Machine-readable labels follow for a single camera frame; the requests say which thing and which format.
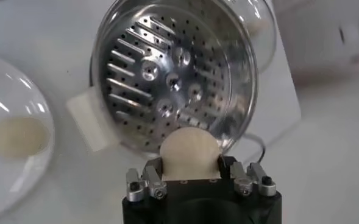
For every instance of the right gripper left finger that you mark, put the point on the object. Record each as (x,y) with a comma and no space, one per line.
(150,185)

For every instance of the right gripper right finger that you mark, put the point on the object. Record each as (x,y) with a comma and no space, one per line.
(249,179)

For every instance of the white steamed baozi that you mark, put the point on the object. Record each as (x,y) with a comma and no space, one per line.
(189,152)
(19,137)

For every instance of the round glass pot lid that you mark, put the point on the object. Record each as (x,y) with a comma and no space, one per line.
(264,45)

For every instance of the stainless steel steamer basket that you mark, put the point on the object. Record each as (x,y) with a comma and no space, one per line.
(173,76)

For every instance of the white round plate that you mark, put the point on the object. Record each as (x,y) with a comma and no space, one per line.
(17,182)

